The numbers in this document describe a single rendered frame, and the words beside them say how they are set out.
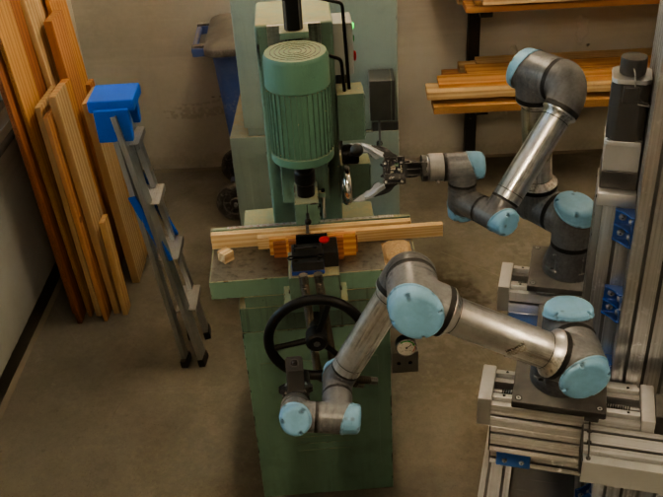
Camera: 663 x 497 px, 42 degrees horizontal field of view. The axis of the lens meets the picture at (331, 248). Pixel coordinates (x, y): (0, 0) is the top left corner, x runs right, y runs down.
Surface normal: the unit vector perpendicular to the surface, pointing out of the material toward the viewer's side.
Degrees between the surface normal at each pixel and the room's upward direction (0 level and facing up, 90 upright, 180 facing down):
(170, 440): 0
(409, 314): 86
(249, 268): 0
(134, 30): 90
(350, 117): 90
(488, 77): 1
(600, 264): 90
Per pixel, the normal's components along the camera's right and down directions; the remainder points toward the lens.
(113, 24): 0.00, 0.54
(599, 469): -0.25, 0.54
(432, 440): -0.05, -0.84
